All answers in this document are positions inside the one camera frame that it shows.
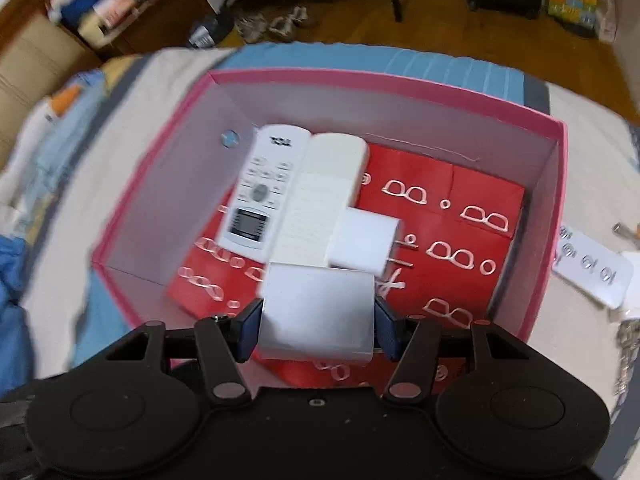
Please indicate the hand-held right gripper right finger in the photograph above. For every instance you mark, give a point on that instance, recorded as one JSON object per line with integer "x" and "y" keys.
{"x": 387, "y": 330}

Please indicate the pink tissue box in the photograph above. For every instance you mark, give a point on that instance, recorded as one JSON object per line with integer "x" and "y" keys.
{"x": 115, "y": 10}

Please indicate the white remote with display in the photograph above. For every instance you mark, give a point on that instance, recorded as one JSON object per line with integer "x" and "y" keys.
{"x": 260, "y": 160}

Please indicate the bunch of keys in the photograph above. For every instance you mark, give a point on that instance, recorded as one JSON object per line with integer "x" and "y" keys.
{"x": 622, "y": 230}

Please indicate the wooden padded headboard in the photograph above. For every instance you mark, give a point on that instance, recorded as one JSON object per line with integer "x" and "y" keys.
{"x": 30, "y": 60}

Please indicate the black floor bag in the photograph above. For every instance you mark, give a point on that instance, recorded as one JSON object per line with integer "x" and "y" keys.
{"x": 210, "y": 30}

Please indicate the white charger plug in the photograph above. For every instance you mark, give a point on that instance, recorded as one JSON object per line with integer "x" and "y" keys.
{"x": 360, "y": 240}
{"x": 320, "y": 310}

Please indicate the pink cardboard box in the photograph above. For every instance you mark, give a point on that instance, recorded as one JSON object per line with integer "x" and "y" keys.
{"x": 150, "y": 185}

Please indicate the small white remote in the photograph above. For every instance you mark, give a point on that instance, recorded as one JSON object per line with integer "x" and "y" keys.
{"x": 595, "y": 270}

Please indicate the white plastic bag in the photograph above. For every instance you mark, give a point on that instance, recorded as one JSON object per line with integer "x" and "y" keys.
{"x": 607, "y": 20}

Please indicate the colourful tissue pack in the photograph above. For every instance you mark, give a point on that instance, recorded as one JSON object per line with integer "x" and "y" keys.
{"x": 570, "y": 5}

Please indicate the long white remote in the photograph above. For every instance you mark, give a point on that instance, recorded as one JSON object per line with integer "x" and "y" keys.
{"x": 320, "y": 185}

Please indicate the light blue blanket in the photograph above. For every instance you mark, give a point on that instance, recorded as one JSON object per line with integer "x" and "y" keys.
{"x": 92, "y": 80}

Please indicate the pair of pale shoes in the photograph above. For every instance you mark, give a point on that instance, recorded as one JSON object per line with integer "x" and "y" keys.
{"x": 280, "y": 25}

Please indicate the wooden nightstand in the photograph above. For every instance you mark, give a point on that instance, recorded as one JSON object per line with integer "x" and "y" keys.
{"x": 165, "y": 20}

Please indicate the red printed box lining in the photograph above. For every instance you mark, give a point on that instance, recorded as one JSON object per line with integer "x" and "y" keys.
{"x": 425, "y": 225}

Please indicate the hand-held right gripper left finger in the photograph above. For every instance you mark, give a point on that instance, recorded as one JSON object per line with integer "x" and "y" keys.
{"x": 247, "y": 330}

